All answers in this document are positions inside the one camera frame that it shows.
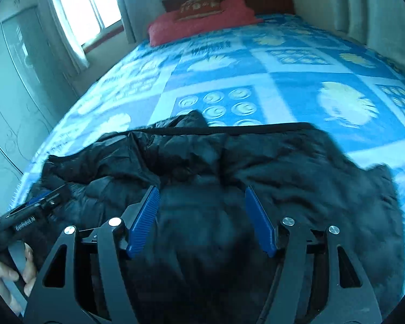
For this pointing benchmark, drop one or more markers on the wooden window sill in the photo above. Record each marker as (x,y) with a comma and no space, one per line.
(103,38)

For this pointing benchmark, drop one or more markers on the window with white frame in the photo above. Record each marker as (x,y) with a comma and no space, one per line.
(87,3)

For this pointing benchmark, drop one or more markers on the pale long curtain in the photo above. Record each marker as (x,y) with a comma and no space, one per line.
(354,10)

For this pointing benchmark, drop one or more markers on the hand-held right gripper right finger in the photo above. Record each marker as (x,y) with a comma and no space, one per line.
(260,221)

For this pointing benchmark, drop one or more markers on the white patterned wardrobe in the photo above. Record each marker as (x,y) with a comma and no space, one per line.
(17,84)

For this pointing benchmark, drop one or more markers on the person's left hand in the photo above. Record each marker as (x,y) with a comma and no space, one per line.
(0,275)

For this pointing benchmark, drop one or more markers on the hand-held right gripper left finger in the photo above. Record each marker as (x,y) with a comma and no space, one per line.
(143,222)

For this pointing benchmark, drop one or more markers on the black puffer jacket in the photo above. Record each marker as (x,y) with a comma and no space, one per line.
(290,165)

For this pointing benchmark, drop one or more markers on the pink pillow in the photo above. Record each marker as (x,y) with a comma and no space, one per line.
(202,27)

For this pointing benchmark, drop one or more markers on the grey-blue curtain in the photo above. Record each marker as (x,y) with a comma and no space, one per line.
(126,10)

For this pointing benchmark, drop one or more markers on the blue patterned bed sheet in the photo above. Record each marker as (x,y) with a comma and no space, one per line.
(222,71)

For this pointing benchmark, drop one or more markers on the white curtain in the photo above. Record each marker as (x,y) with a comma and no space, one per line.
(67,37)

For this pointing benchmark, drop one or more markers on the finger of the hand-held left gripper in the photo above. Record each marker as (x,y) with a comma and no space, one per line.
(59,195)
(38,198)

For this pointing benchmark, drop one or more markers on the brown printed cushion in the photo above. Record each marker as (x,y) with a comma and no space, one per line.
(199,9)

